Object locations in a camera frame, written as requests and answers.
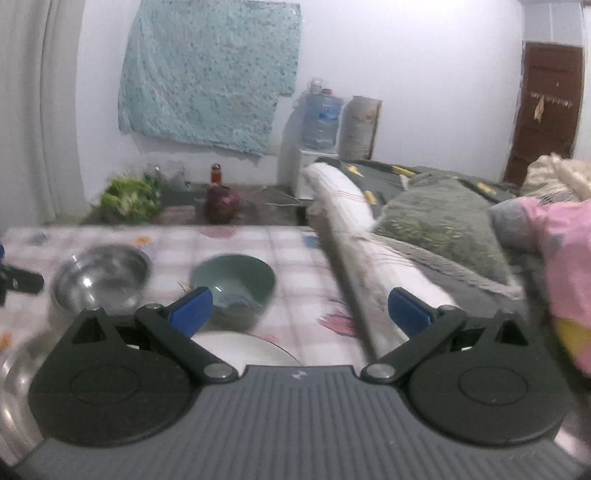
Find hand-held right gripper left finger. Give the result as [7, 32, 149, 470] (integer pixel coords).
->
[69, 286, 236, 384]

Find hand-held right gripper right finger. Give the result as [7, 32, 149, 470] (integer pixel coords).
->
[360, 286, 532, 385]

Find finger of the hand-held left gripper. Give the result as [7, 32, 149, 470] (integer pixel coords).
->
[0, 244, 45, 306]

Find green ceramic bowl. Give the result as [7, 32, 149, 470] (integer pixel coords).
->
[190, 255, 276, 331]

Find white printed plate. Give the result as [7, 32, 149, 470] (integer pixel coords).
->
[189, 330, 301, 370]

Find wide-rim steel basin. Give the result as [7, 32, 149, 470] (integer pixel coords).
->
[50, 244, 153, 325]

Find green patterned pillow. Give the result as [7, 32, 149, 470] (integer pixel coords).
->
[374, 173, 523, 297]

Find large steel bowl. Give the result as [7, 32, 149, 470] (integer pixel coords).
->
[0, 330, 61, 464]

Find white rolled quilt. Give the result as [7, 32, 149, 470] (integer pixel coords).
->
[301, 161, 458, 365]

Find dark low table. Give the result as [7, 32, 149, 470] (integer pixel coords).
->
[78, 182, 306, 227]

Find green leafy lettuce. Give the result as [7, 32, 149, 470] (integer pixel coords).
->
[100, 178, 160, 220]

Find clear plastic bag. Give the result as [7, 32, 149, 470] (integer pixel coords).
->
[143, 161, 191, 193]

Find blue-grey pillow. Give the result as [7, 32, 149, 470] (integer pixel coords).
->
[488, 200, 546, 254]

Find grey blanket with yellow print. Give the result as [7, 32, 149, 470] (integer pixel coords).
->
[318, 157, 522, 206]

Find pink blanket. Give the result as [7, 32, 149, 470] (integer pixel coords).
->
[517, 198, 591, 370]

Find white water dispenser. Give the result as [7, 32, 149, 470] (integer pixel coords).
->
[277, 108, 343, 200]

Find beige cylindrical container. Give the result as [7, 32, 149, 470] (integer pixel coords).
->
[339, 95, 383, 160]

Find cream cloth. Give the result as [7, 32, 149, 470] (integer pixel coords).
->
[519, 152, 591, 202]

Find blue water bottle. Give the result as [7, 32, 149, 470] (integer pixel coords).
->
[301, 88, 343, 149]

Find brown wooden door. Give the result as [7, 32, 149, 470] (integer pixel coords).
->
[503, 41, 585, 185]

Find door hook rack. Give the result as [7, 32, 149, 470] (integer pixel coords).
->
[530, 91, 573, 109]

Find teal patterned wall cloth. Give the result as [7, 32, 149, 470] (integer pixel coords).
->
[117, 0, 302, 157]

